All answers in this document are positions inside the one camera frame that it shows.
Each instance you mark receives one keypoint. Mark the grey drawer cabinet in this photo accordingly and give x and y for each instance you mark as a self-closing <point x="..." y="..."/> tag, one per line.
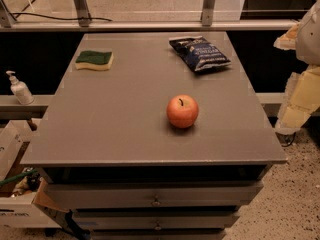
<point x="117" y="169"/>

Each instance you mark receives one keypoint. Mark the white pump bottle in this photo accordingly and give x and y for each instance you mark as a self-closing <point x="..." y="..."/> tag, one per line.
<point x="20" y="89"/>

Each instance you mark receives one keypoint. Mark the blue chip bag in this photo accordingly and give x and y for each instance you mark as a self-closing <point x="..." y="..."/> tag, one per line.
<point x="198" y="53"/>

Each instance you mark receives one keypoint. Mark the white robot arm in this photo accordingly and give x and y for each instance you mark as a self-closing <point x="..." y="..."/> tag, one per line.
<point x="308" y="37"/>

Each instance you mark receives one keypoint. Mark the metal railing frame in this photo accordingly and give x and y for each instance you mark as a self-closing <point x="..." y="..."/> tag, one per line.
<point x="150" y="15"/>

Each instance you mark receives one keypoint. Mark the red apple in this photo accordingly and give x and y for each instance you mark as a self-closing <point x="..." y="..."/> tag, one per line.
<point x="182" y="111"/>

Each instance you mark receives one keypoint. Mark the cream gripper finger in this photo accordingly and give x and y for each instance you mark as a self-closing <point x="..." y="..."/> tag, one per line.
<point x="301" y="99"/>
<point x="287" y="40"/>

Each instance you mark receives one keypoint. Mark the green stick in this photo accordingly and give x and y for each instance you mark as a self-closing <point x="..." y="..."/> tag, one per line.
<point x="16" y="177"/>

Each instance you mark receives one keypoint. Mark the green and yellow sponge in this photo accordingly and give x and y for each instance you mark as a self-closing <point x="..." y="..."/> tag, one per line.
<point x="94" y="60"/>

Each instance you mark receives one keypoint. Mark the cardboard box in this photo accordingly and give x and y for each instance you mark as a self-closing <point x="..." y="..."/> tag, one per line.
<point x="21" y="188"/>

